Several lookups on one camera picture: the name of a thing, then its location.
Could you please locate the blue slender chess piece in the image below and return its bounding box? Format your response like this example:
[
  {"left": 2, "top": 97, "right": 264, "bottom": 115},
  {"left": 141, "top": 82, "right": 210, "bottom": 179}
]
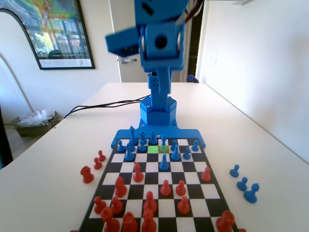
[{"left": 160, "top": 135, "right": 169, "bottom": 153}]

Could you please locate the blue chess king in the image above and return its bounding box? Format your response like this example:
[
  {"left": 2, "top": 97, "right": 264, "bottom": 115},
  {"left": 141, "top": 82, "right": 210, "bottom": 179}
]
[{"left": 129, "top": 125, "right": 136, "bottom": 146}]

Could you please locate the red chess king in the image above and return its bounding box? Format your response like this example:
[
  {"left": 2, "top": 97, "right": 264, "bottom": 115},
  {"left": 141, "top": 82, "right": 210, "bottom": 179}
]
[{"left": 141, "top": 209, "right": 157, "bottom": 232}]

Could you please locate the red chess queen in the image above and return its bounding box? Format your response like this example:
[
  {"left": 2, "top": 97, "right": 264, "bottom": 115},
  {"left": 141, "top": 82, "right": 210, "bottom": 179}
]
[{"left": 122, "top": 212, "right": 139, "bottom": 232}]

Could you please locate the black white chessboard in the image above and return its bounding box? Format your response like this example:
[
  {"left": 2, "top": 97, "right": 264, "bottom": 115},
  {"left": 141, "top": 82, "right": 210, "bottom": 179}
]
[{"left": 77, "top": 138, "right": 241, "bottom": 232}]

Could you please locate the framed poster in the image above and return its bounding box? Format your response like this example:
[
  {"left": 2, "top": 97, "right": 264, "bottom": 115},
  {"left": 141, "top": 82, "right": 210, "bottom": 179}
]
[{"left": 0, "top": 0, "right": 96, "bottom": 71}]

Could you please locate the clear plastic bag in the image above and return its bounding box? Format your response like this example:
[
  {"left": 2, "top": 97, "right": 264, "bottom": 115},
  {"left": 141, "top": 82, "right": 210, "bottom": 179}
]
[{"left": 17, "top": 109, "right": 55, "bottom": 128}]

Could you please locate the captured blue pawn near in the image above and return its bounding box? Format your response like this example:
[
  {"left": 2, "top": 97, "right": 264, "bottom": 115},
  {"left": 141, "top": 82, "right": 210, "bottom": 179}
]
[{"left": 243, "top": 183, "right": 260, "bottom": 203}]

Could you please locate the olive cardboard box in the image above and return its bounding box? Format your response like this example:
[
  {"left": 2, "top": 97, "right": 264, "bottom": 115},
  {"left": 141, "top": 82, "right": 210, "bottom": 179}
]
[{"left": 11, "top": 110, "right": 60, "bottom": 138}]

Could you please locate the silver door handle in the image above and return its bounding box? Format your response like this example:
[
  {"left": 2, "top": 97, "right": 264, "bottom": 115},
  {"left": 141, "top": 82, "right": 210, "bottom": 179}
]
[{"left": 120, "top": 56, "right": 139, "bottom": 64}]

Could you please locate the black power cable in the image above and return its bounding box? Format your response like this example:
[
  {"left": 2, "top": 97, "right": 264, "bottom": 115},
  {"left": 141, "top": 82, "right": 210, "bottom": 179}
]
[
  {"left": 65, "top": 96, "right": 148, "bottom": 118},
  {"left": 63, "top": 99, "right": 142, "bottom": 119}
]

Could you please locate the red white servo wire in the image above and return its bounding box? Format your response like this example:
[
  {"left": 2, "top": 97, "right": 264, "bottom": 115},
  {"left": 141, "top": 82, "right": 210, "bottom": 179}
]
[{"left": 179, "top": 0, "right": 205, "bottom": 25}]

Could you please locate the blue base plate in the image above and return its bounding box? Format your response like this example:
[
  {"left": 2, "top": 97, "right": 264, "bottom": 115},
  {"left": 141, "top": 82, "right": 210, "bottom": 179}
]
[{"left": 111, "top": 124, "right": 207, "bottom": 149}]

